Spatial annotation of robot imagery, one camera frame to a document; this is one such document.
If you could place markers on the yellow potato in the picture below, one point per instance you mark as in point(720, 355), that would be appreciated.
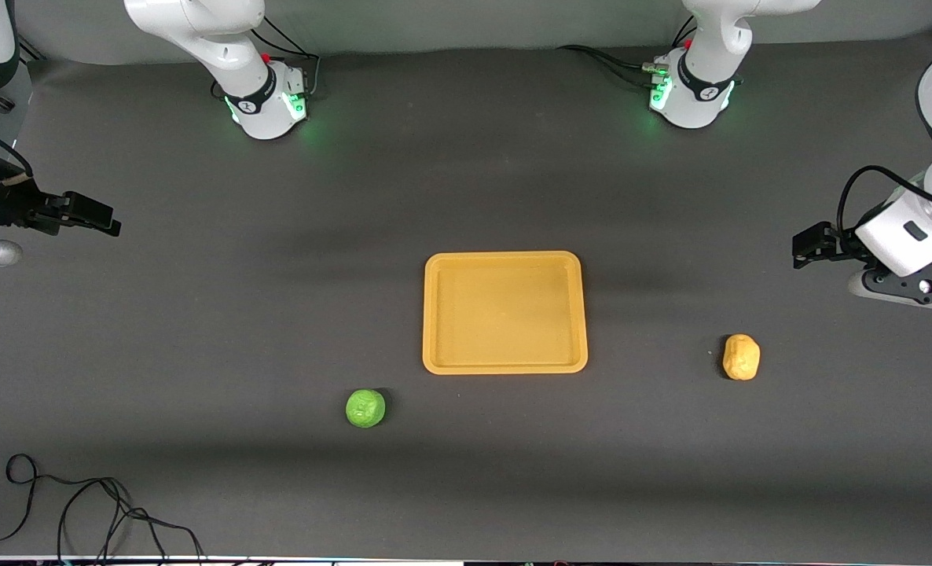
point(741, 357)

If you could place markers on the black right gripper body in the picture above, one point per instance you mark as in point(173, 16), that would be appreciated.
point(12, 203)

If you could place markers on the green apple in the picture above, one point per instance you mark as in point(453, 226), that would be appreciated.
point(365, 408)

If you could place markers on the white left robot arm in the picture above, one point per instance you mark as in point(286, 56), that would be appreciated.
point(706, 75)

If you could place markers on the yellow plastic tray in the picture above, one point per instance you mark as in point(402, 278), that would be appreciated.
point(504, 312)

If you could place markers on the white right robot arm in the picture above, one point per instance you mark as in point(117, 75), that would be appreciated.
point(226, 47)

